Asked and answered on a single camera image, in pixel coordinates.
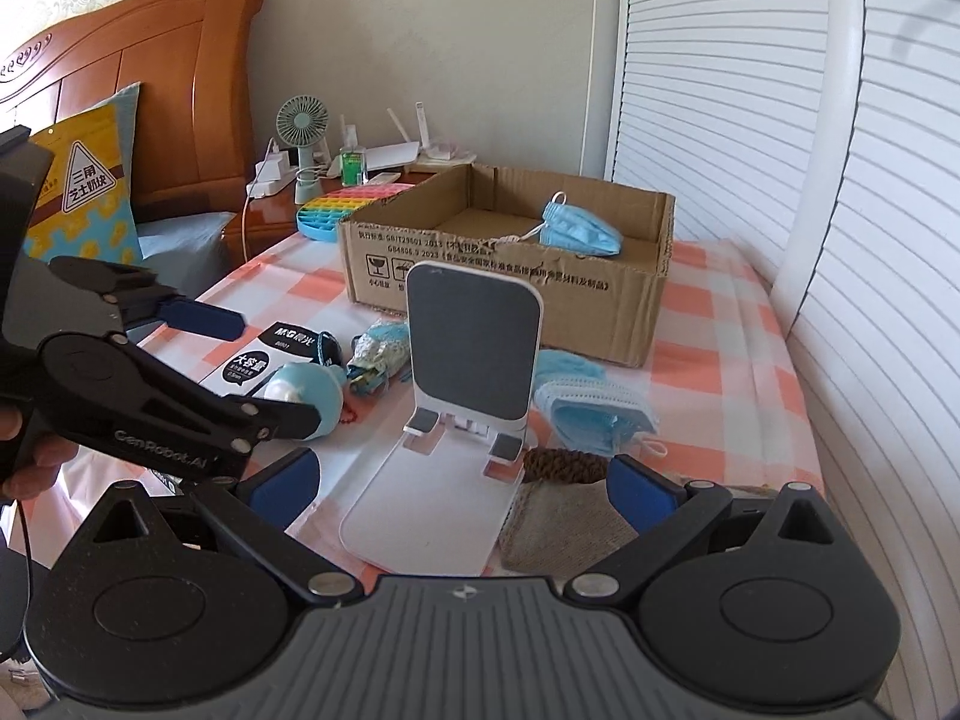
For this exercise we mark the wooden nightstand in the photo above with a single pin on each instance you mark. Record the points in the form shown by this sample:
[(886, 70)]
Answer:
[(270, 229)]

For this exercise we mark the blue grey bedding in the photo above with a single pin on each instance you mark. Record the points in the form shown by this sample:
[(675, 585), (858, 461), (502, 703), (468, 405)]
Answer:
[(184, 255)]

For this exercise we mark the black pen refill box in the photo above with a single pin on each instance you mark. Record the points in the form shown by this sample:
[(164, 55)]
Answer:
[(240, 360)]

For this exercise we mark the pink checkered tablecloth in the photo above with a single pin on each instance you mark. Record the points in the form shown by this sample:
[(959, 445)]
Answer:
[(720, 360)]

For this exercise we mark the yellow printed pillow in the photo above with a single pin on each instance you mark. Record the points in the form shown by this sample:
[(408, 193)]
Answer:
[(90, 187)]

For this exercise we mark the wooden bed headboard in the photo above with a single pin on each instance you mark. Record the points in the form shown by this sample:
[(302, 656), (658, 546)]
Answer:
[(172, 90)]

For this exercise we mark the brown cardboard box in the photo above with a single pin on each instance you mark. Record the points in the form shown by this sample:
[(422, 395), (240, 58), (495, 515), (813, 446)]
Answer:
[(600, 300)]

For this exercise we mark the white charger block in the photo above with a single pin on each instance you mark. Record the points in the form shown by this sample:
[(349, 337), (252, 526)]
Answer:
[(274, 172)]

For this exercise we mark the grey fabric sachet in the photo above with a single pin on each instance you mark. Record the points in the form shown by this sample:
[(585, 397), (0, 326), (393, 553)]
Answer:
[(562, 532)]

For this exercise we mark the green hand sanitizer bottle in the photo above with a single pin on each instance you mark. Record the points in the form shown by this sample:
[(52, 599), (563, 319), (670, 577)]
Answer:
[(351, 165)]

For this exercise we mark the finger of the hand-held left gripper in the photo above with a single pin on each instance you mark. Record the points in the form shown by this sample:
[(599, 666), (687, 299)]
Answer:
[(225, 420), (202, 319)]

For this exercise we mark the green mini desk fan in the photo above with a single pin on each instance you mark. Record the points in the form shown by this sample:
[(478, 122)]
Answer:
[(301, 124)]

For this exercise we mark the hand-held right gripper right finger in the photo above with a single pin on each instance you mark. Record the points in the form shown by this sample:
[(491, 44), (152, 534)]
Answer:
[(637, 493)]

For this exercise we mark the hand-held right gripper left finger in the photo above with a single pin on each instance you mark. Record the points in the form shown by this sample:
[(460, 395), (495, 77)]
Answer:
[(286, 484)]

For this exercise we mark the brown woven scrunchie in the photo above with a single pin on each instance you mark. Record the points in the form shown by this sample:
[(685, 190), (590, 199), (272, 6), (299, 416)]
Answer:
[(562, 463)]

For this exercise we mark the aqua crocheted pouch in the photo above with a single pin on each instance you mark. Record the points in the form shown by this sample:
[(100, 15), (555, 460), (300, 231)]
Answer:
[(382, 349)]

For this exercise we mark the rainbow pop bubble toy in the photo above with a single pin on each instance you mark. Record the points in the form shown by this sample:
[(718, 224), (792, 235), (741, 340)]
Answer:
[(337, 214)]

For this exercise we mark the light blue face mask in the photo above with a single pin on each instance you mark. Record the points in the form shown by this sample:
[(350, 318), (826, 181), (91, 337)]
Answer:
[(596, 412)]

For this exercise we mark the person's left hand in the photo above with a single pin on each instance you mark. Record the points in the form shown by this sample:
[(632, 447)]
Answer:
[(41, 457)]

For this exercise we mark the white router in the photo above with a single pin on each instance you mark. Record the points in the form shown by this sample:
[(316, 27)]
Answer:
[(391, 156)]

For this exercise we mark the white remote control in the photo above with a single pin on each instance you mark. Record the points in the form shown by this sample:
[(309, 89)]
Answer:
[(382, 178)]

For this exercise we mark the white louvered closet door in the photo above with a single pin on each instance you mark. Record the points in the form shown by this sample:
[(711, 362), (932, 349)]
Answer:
[(900, 315), (712, 90)]

